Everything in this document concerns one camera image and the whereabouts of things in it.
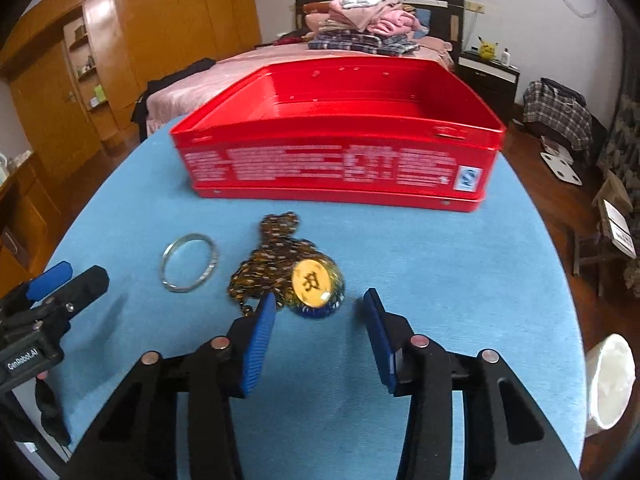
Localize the wooden side cabinet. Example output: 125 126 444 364
0 153 62 296

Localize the silver bangle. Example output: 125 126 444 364
158 233 219 294

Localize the blue table cloth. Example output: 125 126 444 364
53 130 585 479

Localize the black garment on bed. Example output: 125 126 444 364
130 58 216 143

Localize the red metal tin box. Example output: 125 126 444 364
170 55 506 212

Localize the wooden wardrobe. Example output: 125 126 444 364
1 0 262 182

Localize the white bin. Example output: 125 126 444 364
586 334 636 438

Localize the white bathroom scale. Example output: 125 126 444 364
540 152 582 186

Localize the small wooden stool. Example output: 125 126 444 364
572 170 639 298

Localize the dark nightstand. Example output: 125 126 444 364
456 51 520 126

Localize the yellow pikachu toy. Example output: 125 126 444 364
478 38 498 62

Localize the white bottle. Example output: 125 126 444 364
501 48 511 66

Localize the dark patterned curtain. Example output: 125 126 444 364
596 8 640 201

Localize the bed with pink cover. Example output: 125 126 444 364
146 0 465 137

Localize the pile of folded clothes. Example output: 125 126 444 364
304 0 431 56

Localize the brown bead necklace yellow pendant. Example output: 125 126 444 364
227 211 345 318

